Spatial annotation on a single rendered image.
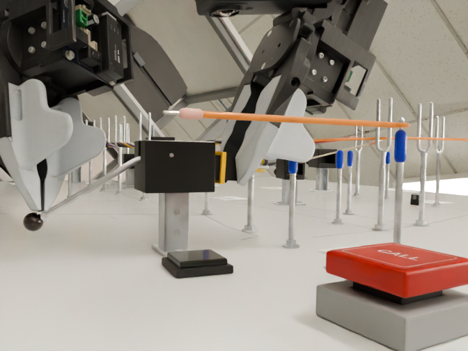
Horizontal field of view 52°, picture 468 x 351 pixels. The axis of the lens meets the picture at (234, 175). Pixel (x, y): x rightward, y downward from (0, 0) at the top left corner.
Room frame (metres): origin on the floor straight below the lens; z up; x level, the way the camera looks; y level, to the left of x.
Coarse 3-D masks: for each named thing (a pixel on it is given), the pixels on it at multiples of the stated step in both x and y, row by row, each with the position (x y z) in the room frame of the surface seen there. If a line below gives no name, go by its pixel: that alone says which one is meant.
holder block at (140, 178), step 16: (144, 144) 0.35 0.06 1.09; (160, 144) 0.35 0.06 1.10; (176, 144) 0.35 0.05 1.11; (192, 144) 0.35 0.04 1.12; (208, 144) 0.35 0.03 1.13; (144, 160) 0.35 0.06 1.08; (160, 160) 0.35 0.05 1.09; (176, 160) 0.35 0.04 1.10; (192, 160) 0.35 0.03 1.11; (208, 160) 0.35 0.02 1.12; (144, 176) 0.35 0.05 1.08; (160, 176) 0.35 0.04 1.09; (176, 176) 0.36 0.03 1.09; (192, 176) 0.36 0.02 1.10; (208, 176) 0.36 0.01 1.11; (144, 192) 0.36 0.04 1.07; (160, 192) 0.36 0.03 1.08; (176, 192) 0.36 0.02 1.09; (192, 192) 0.36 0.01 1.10
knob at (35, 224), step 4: (32, 212) 0.37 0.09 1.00; (36, 212) 0.37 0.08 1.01; (28, 216) 0.37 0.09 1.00; (32, 216) 0.37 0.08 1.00; (36, 216) 0.37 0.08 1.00; (24, 220) 0.37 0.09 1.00; (28, 220) 0.37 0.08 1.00; (32, 220) 0.37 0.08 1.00; (36, 220) 0.37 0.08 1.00; (40, 220) 0.37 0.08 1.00; (24, 224) 0.37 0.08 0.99; (28, 224) 0.37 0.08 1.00; (32, 224) 0.37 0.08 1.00; (36, 224) 0.37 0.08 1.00; (40, 224) 0.37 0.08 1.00; (28, 228) 0.37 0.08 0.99; (32, 228) 0.37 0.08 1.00; (36, 228) 0.37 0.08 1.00
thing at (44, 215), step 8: (136, 160) 0.37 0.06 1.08; (120, 168) 0.37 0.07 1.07; (128, 168) 0.37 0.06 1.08; (104, 176) 0.37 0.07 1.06; (112, 176) 0.37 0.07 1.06; (96, 184) 0.37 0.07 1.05; (80, 192) 0.37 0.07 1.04; (88, 192) 0.37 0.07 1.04; (64, 200) 0.37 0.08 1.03; (72, 200) 0.37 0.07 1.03; (56, 208) 0.37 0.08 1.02; (40, 216) 0.37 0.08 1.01; (48, 216) 0.37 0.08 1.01
